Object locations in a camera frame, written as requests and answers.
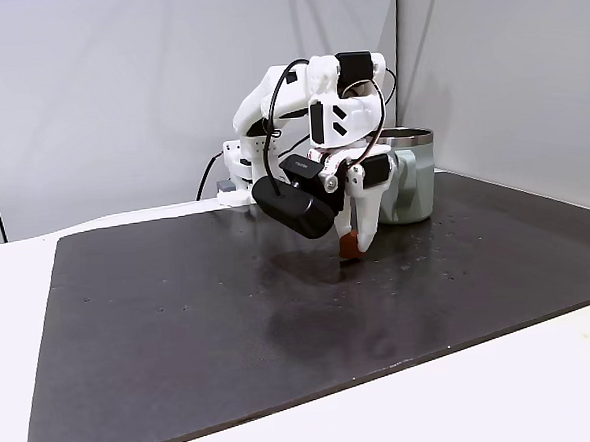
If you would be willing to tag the small red cube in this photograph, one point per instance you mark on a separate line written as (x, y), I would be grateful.
(347, 245)

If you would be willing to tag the grey table clamp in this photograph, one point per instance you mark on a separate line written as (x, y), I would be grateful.
(225, 186)

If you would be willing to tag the black table mat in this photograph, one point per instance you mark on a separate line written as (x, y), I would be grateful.
(182, 338)

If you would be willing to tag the black oval camera box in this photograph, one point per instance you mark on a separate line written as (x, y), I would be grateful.
(294, 211)

